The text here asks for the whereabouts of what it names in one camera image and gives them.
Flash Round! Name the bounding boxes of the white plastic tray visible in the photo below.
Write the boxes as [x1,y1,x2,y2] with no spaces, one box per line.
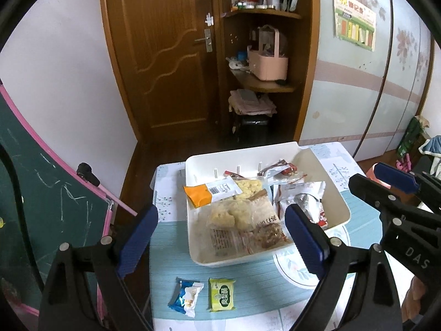
[185,141,351,269]

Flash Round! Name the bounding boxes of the green bag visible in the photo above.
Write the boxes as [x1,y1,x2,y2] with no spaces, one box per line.
[396,115,429,159]

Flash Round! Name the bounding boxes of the blue white snack packet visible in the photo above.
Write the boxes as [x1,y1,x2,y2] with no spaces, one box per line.
[168,277,205,319]

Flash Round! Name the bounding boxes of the black bin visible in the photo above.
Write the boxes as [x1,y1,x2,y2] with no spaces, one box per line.
[238,114,271,135]

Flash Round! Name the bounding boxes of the wooden corner shelf unit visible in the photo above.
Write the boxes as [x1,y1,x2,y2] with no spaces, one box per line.
[212,0,319,143]

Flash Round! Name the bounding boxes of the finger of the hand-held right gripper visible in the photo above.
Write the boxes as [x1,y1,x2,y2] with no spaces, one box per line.
[349,174,415,223]
[374,162,441,211]

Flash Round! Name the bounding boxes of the wall poster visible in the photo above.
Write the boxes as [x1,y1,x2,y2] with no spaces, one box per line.
[332,0,377,52]

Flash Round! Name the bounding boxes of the person's right hand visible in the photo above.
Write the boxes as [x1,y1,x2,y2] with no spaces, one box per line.
[403,276,429,323]

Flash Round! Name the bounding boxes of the brown dried meat packet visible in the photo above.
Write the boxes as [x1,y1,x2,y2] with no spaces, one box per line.
[253,222,293,249]

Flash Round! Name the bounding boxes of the red white cookie packet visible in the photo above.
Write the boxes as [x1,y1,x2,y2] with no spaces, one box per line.
[274,181,328,231]

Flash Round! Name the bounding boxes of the blue patterned tablecloth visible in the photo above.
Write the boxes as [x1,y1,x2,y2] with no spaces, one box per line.
[150,141,414,331]

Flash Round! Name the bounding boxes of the green snack packet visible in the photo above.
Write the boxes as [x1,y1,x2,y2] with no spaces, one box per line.
[208,277,238,313]

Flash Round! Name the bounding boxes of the blue white cloth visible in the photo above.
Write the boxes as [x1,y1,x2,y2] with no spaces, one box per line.
[418,134,441,180]

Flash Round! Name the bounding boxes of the metal door handle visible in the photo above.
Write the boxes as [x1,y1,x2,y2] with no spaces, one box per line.
[194,28,213,53]

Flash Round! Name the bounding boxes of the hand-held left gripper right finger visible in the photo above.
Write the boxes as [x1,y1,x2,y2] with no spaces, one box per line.
[284,203,404,331]

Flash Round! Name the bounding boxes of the pink plastic basket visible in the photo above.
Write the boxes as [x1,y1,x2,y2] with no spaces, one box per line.
[248,25,289,81]

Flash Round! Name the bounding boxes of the black clip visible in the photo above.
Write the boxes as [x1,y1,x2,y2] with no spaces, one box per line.
[76,162,100,187]

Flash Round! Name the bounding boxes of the yellow cracker packet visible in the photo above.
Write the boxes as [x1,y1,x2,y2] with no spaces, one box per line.
[234,176,268,201]

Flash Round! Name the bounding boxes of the black cable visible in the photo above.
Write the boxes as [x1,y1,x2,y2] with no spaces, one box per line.
[0,143,45,290]

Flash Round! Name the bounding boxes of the pink framed green chalkboard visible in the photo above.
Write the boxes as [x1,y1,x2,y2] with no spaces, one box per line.
[0,83,136,318]

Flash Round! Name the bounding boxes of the clear rice cracker packet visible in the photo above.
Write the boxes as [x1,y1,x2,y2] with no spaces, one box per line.
[251,198,280,231]

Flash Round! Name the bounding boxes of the clear cake snack packet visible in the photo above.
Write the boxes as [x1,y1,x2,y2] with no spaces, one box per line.
[206,200,257,258]

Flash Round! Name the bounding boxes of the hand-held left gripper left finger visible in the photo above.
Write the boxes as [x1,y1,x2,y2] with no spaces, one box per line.
[38,204,159,331]

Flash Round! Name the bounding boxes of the folded pink cloths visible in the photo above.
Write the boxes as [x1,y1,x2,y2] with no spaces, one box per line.
[228,89,277,115]

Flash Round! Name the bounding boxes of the blue white shelf clutter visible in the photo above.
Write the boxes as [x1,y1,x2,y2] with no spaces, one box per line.
[225,51,250,71]

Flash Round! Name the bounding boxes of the brown wooden door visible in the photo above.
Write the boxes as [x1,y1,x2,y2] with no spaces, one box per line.
[100,0,221,142]

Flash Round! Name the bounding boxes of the floral sliding door wardrobe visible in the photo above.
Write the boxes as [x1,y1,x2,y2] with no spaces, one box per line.
[298,0,435,161]

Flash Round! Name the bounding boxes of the orange white snack packet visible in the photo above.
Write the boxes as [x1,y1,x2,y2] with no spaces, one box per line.
[183,176,243,208]

